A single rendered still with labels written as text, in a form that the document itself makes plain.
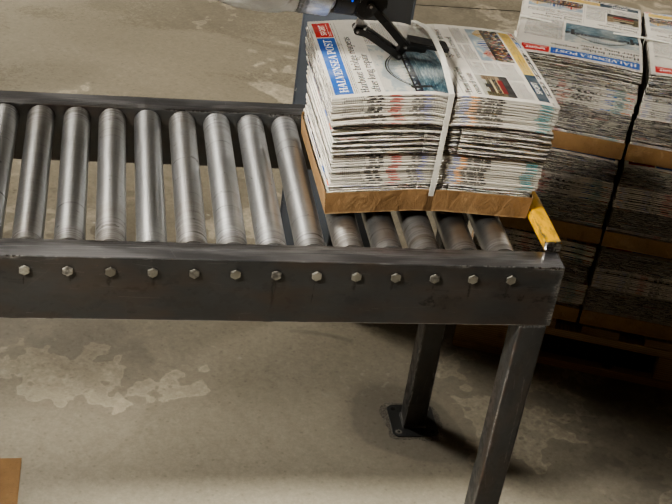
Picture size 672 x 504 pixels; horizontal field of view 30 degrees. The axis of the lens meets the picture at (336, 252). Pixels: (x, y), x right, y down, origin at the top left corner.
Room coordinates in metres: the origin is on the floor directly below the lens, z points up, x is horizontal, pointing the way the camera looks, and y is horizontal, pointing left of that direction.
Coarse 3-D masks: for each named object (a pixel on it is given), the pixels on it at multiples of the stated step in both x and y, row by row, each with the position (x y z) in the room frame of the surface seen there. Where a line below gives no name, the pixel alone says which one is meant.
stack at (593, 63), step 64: (576, 0) 2.91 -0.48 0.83; (576, 64) 2.56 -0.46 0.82; (640, 64) 2.58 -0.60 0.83; (576, 128) 2.56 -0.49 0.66; (640, 128) 2.55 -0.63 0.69; (576, 192) 2.55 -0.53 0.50; (640, 192) 2.54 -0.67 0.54; (576, 256) 2.56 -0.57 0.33; (640, 256) 2.53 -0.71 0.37; (576, 320) 2.73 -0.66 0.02
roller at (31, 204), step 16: (32, 112) 2.02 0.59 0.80; (48, 112) 2.03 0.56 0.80; (32, 128) 1.96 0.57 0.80; (48, 128) 1.97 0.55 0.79; (32, 144) 1.90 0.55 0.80; (48, 144) 1.92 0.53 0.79; (32, 160) 1.84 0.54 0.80; (48, 160) 1.87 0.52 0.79; (32, 176) 1.79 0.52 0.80; (48, 176) 1.83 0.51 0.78; (32, 192) 1.74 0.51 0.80; (16, 208) 1.71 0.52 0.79; (32, 208) 1.69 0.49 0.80; (16, 224) 1.65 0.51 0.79; (32, 224) 1.65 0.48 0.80
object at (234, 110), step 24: (0, 96) 2.05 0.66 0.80; (24, 96) 2.07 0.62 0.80; (48, 96) 2.08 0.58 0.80; (72, 96) 2.09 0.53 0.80; (96, 96) 2.11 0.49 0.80; (120, 96) 2.12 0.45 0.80; (24, 120) 2.04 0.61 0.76; (96, 120) 2.07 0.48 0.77; (168, 120) 2.10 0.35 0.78; (264, 120) 2.14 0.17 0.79; (96, 144) 2.07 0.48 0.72; (168, 144) 2.10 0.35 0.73
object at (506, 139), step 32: (448, 32) 2.10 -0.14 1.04; (480, 32) 2.13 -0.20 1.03; (480, 64) 1.99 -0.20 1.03; (512, 64) 2.01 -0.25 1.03; (480, 96) 1.86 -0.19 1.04; (512, 96) 1.88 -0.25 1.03; (544, 96) 1.91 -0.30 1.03; (480, 128) 1.86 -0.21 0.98; (512, 128) 1.87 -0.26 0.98; (544, 128) 1.89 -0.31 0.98; (480, 160) 1.87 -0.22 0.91; (512, 160) 1.88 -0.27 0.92; (544, 160) 1.89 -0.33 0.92; (480, 192) 1.87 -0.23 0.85; (512, 192) 1.88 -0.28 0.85
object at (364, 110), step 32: (320, 32) 2.03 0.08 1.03; (352, 32) 2.03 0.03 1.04; (384, 32) 2.05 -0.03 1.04; (320, 64) 1.91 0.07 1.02; (352, 64) 1.91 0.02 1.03; (384, 64) 1.93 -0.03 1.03; (416, 64) 1.94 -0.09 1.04; (320, 96) 1.91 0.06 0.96; (352, 96) 1.81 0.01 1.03; (384, 96) 1.82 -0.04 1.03; (416, 96) 1.83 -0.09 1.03; (320, 128) 1.92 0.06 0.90; (352, 128) 1.81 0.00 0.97; (384, 128) 1.82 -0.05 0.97; (416, 128) 1.84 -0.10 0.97; (320, 160) 1.89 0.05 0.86; (352, 160) 1.82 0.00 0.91; (384, 160) 1.83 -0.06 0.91; (416, 160) 1.84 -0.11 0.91
